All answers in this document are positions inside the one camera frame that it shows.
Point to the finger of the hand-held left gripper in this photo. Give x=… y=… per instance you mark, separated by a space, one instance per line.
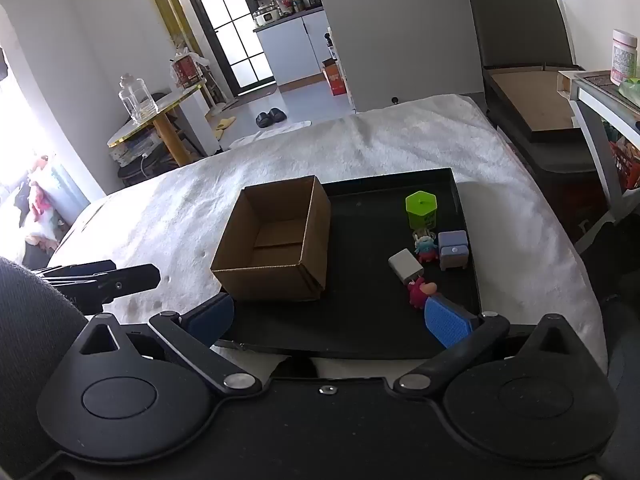
x=127 y=280
x=75 y=271

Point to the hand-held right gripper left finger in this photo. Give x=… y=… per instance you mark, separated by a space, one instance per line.
x=212 y=317

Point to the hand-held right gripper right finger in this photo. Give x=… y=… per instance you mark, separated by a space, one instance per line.
x=447 y=322

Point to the pink pig toy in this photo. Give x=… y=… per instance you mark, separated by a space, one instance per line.
x=417 y=292

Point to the brown cardboard box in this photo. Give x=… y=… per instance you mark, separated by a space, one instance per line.
x=270 y=280

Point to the white charger block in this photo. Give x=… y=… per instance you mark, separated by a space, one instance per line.
x=406 y=265

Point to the blue grey toy stool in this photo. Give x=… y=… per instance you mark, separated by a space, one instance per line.
x=452 y=250

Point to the black tray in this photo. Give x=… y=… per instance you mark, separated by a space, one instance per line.
x=360 y=310

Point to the colourful cloth pile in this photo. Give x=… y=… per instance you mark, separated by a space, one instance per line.
x=42 y=205

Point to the blue toy figure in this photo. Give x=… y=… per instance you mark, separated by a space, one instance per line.
x=425 y=247

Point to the green hexagonal container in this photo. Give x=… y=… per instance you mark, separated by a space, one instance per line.
x=421 y=210

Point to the round gold-edged table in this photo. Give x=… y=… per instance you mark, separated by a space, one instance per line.
x=170 y=135

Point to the clear glass jar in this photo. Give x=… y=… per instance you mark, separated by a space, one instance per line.
x=136 y=100

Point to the yellow slippers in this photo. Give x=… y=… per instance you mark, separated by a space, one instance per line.
x=225 y=126

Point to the white fluffy blanket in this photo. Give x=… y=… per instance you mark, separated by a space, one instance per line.
x=400 y=140

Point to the white floor mat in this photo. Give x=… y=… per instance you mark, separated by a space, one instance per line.
x=270 y=134

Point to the dark slipper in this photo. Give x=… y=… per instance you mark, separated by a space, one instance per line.
x=263 y=120
x=278 y=115

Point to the red canister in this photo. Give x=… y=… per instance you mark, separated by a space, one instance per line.
x=186 y=71

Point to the red basket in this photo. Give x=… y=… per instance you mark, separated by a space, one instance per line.
x=627 y=165

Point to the red cardboard box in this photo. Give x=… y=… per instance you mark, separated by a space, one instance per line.
x=334 y=77

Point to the white shelf rack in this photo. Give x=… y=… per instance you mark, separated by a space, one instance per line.
x=595 y=95

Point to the black framed glass door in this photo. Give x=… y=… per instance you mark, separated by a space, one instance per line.
x=220 y=25

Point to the white kitchen cabinet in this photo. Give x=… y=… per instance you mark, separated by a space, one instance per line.
x=292 y=50

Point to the green packet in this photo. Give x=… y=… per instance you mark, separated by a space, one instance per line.
x=631 y=89

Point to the dark grey backrest panel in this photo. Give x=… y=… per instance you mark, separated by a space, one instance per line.
x=520 y=30

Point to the pink lidded jar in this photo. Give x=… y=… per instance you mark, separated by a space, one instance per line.
x=624 y=57

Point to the black frame with brown board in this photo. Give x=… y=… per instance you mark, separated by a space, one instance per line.
x=530 y=95

